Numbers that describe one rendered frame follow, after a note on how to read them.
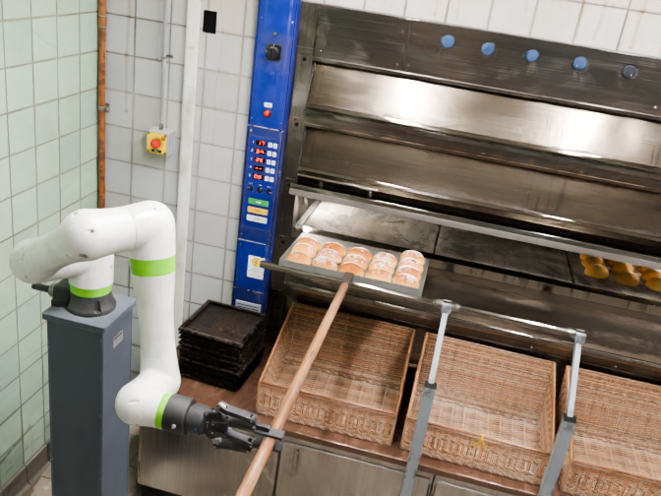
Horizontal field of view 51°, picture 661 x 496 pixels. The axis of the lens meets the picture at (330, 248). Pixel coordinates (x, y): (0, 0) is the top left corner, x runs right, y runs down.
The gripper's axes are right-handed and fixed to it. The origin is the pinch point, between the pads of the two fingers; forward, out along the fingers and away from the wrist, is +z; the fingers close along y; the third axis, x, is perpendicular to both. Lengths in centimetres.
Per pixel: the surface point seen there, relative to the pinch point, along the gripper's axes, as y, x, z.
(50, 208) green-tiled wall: 0, -100, -122
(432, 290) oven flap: 16, -137, 32
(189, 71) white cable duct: -56, -136, -82
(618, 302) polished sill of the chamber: 2, -136, 104
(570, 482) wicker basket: 60, -92, 98
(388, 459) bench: 62, -81, 29
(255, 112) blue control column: -45, -134, -53
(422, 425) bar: 40, -76, 38
